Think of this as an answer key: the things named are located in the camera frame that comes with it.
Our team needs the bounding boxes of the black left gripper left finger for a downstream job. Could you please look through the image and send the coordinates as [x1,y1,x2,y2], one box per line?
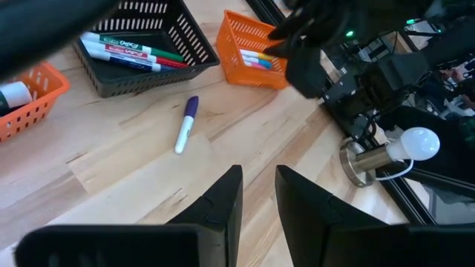
[14,165,244,267]

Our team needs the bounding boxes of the black plastic basket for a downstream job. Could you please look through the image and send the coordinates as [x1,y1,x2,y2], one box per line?
[72,0,221,99]

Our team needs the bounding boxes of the white marker yellow cap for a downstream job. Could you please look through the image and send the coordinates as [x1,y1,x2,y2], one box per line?
[240,49,275,62]

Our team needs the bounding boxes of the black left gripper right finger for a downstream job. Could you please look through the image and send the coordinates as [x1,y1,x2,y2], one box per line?
[275,165,475,267]

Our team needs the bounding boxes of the brass lamp with white bulb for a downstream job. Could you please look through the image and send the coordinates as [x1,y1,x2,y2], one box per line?
[338,126,442,188]

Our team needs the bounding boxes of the long thin red marker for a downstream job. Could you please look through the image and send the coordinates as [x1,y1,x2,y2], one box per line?
[80,39,189,70]

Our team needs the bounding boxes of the white lamp cable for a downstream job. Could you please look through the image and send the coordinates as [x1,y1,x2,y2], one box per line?
[374,158,415,182]

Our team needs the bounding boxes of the black camera cable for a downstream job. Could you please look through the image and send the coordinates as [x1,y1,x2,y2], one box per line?
[0,0,122,82]

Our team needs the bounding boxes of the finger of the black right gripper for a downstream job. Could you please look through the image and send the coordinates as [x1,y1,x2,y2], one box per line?
[262,36,302,59]
[266,7,316,41]

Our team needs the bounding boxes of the long thin purple marker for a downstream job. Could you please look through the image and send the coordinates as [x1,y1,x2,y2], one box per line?
[85,47,175,73]

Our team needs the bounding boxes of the orange plastic basket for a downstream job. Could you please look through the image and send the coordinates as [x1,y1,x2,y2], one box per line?
[215,10,290,91]
[0,61,71,144]

